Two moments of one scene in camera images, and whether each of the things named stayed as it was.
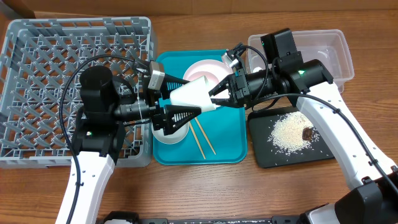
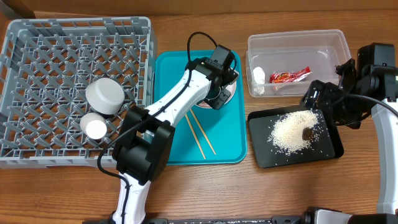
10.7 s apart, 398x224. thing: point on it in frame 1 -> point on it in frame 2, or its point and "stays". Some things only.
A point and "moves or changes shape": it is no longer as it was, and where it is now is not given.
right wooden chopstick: (204, 135) stays
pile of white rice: (286, 135) stays
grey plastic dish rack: (41, 60) stays
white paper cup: (194, 93) moves or changes shape
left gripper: (158, 113) -> (219, 102)
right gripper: (239, 88) -> (319, 101)
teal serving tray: (214, 137) stays
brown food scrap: (306, 133) stays
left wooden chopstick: (197, 140) stays
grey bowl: (173, 138) moves or changes shape
